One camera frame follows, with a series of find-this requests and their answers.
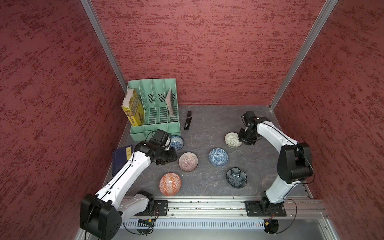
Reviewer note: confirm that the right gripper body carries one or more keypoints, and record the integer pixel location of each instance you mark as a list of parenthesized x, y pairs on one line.
[(248, 136)]

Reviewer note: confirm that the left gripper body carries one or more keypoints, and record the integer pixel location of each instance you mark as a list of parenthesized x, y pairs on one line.
[(166, 156)]

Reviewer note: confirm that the white green pattern bowl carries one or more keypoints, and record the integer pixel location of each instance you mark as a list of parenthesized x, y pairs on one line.
[(232, 140)]

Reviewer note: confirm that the pink striped bowl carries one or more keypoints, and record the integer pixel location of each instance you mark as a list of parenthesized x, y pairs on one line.
[(188, 162)]

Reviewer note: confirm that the orange white pattern bowl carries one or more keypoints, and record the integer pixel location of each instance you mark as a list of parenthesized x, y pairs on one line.
[(170, 184)]

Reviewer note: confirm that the dark flower-shaped bowl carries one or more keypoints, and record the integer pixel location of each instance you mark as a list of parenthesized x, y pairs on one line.
[(236, 178)]

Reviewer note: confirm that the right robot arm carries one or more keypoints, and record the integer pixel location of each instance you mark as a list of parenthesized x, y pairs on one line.
[(294, 164)]

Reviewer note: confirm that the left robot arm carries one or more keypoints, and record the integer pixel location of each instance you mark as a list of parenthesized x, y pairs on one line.
[(102, 214)]

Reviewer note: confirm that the blue floral rimmed bowl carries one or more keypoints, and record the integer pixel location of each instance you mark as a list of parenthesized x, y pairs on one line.
[(177, 142)]

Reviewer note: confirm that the blue swirl pattern bowl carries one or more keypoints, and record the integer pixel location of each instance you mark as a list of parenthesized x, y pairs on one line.
[(218, 157)]

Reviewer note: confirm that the dark blue book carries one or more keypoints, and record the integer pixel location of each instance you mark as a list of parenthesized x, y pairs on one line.
[(121, 157)]

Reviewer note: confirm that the black stapler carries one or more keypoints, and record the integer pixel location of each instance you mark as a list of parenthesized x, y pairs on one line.
[(188, 121)]

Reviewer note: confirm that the yellow book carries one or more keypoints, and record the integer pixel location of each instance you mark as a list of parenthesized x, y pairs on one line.
[(133, 108)]

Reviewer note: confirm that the green plastic desk organizer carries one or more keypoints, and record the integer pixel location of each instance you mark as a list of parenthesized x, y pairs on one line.
[(152, 93)]

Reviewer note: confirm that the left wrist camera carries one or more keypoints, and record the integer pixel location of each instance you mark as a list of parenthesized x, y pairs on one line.
[(161, 139)]

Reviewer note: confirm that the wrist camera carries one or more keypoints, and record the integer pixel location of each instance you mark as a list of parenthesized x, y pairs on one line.
[(161, 139), (248, 118)]

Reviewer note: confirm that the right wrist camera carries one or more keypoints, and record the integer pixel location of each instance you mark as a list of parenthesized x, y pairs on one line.
[(248, 118)]

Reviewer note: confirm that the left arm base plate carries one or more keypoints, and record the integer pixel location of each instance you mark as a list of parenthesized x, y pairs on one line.
[(155, 208)]

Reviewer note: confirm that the aluminium mounting rail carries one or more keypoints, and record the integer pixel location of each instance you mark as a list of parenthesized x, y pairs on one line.
[(235, 208)]

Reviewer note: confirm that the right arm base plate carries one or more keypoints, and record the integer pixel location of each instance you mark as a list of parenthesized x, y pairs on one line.
[(255, 208)]

